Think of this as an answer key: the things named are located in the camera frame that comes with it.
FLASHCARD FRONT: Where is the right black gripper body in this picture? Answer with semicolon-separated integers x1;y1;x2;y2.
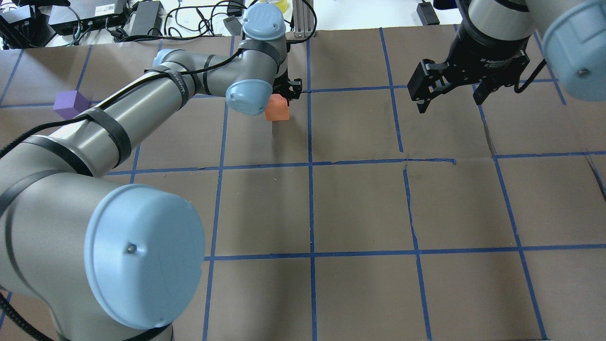
443;21;530;86

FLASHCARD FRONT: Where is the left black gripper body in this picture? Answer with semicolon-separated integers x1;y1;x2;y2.
272;61;290;94

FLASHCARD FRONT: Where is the orange foam block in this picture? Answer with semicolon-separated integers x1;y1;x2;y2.
264;94;290;122

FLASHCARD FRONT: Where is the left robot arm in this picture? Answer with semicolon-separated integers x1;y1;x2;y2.
1;2;289;341

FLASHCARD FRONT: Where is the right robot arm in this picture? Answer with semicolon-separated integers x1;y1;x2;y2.
407;0;606;114

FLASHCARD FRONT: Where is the black power brick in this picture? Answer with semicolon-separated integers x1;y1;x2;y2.
416;0;441;26

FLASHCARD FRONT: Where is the grey power adapter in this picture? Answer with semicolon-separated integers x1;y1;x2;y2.
223;16;244;36

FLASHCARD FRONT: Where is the yellow tape roll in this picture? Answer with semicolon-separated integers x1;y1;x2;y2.
264;0;289;14

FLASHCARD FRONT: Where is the black laptop charger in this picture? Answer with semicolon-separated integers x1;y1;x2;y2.
129;0;164;36

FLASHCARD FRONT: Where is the purple foam block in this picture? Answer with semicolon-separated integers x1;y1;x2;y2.
53;90;89;119

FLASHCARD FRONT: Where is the aluminium frame post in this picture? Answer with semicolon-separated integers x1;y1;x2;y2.
291;0;317;40

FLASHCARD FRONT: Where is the black cable bundle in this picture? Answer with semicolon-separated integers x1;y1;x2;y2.
114;0;293;43

